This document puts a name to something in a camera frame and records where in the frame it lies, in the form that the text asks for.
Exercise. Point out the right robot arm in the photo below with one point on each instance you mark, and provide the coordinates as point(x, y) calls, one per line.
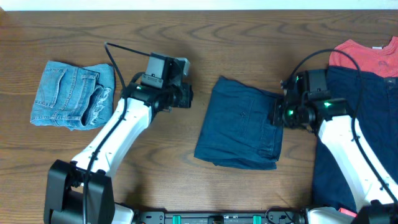
point(373, 189)

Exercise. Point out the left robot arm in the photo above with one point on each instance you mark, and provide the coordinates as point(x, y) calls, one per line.
point(81, 191)

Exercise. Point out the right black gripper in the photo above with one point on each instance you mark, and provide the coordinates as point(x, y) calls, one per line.
point(277, 112)

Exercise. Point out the folded light blue denim shorts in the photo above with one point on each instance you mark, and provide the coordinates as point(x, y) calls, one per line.
point(78, 98)

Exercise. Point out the red t-shirt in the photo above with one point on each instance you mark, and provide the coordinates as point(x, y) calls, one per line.
point(379, 60)

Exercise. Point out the dark navy garment pile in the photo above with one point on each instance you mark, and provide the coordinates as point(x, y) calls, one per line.
point(377, 117)

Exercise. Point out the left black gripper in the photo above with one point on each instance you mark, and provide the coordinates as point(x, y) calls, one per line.
point(188, 95)

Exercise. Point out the dark navy blue shorts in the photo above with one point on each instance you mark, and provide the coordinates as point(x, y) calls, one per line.
point(237, 131)

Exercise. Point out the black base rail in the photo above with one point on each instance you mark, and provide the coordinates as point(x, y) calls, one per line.
point(271, 216)

